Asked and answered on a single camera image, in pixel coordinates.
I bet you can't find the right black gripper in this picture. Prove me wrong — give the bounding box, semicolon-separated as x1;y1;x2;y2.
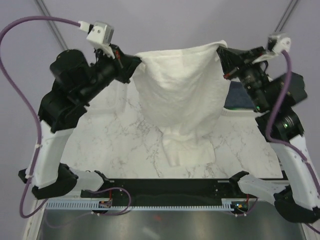
216;44;270;110

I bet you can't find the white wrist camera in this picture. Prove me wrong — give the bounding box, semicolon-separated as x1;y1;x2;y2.
78;21;115;59
252;33;292;64

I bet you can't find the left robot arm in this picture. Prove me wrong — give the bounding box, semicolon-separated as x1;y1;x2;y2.
18;45;141;200

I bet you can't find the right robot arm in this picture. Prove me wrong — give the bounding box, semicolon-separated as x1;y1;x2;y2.
217;46;320;225

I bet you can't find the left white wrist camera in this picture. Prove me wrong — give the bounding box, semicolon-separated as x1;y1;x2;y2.
78;21;115;59

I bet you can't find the dark blue towel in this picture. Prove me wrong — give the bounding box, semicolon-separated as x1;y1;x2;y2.
224;81;255;110

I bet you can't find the right aluminium frame post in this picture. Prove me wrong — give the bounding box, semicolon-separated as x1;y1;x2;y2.
273;0;301;33

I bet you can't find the left white plastic basket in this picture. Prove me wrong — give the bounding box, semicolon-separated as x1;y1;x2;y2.
86;82;119;115

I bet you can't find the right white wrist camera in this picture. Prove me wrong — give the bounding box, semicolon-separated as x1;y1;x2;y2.
252;33;292;64

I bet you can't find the white towel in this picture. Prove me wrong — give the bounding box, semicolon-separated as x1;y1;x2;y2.
132;40;230;167

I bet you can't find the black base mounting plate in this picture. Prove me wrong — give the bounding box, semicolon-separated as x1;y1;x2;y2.
79;177;258;208

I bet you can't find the white plastic basket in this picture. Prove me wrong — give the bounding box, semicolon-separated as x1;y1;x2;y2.
221;107;259;118
86;82;119;115

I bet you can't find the right white plastic basket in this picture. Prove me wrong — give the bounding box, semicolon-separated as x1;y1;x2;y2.
221;107;259;118

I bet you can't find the white slotted cable duct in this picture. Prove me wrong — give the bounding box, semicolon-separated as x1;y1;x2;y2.
46;197;258;211

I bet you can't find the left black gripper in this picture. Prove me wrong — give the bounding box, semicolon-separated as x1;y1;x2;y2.
82;42;144;102

